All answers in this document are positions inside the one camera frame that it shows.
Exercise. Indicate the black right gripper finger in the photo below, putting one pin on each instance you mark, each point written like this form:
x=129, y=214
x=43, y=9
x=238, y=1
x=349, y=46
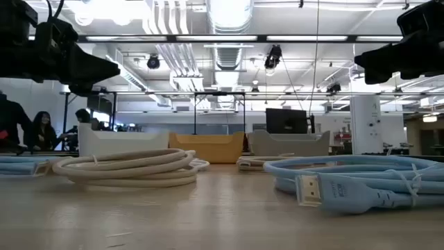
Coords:
x=379, y=77
x=378, y=59

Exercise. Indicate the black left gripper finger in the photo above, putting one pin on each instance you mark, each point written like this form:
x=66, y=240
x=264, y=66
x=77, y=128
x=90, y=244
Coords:
x=85, y=89
x=93, y=69

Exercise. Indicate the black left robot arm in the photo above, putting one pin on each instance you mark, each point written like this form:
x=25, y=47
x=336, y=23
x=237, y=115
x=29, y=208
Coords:
x=14, y=52

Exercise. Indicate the person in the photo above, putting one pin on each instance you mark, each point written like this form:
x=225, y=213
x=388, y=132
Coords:
x=10, y=121
x=81, y=118
x=43, y=133

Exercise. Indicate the white pillar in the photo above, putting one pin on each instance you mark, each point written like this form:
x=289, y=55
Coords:
x=364, y=125

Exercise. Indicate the white plastic bin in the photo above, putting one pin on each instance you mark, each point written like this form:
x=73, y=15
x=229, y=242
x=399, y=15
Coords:
x=121, y=142

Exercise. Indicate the grey plastic bin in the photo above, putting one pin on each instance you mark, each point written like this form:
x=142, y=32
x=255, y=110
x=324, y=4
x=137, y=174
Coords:
x=288, y=144

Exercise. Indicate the black overhead light bar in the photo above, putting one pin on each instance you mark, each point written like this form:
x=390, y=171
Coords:
x=260, y=38

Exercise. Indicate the orange plastic bin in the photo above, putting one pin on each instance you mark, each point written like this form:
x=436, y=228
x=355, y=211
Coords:
x=208, y=147

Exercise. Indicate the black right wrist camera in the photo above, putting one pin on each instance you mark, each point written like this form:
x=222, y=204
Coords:
x=421, y=17

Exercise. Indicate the black ceiling camera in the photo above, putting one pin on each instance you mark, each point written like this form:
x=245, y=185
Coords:
x=333, y=87
x=153, y=62

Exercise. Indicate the black overhead rig camera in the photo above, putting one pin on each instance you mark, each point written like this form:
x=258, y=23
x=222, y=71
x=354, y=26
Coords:
x=273, y=57

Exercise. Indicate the black background frame stand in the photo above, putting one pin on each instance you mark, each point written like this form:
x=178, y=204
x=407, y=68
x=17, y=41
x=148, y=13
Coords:
x=219, y=93

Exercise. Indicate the silver ventilation duct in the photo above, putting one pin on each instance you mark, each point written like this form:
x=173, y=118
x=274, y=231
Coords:
x=229, y=17

